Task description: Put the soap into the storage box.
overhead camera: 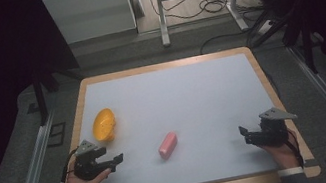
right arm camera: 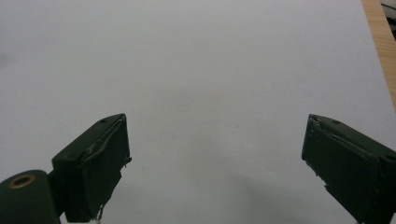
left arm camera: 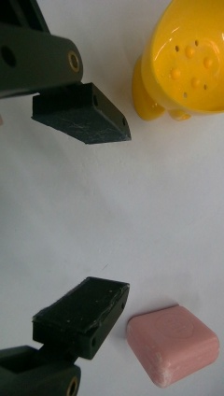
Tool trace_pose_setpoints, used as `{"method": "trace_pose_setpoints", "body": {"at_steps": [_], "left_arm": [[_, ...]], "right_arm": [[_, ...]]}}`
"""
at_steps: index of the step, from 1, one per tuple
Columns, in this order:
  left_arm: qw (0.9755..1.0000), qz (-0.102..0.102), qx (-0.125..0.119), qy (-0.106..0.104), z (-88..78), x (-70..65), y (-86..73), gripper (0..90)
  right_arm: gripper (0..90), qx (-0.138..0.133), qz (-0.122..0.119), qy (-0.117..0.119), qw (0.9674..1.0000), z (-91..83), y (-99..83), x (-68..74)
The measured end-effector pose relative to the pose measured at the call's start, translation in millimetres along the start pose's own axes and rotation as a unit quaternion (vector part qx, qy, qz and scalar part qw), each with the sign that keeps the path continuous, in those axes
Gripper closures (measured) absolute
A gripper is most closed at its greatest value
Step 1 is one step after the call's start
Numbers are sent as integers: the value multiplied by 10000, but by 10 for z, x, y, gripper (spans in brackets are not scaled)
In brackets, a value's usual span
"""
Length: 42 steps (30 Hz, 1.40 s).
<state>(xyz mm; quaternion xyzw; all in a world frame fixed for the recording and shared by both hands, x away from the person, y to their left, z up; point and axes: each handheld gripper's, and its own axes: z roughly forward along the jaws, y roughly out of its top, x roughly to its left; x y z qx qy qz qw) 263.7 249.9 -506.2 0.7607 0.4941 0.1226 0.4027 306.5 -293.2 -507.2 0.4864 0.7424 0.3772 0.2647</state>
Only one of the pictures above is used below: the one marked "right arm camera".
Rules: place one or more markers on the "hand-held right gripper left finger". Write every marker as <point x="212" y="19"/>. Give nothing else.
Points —
<point x="90" y="161"/>

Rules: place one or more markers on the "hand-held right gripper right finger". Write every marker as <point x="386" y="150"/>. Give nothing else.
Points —
<point x="351" y="168"/>

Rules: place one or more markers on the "wooden table edge strip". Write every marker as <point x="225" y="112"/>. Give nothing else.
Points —
<point x="381" y="40"/>

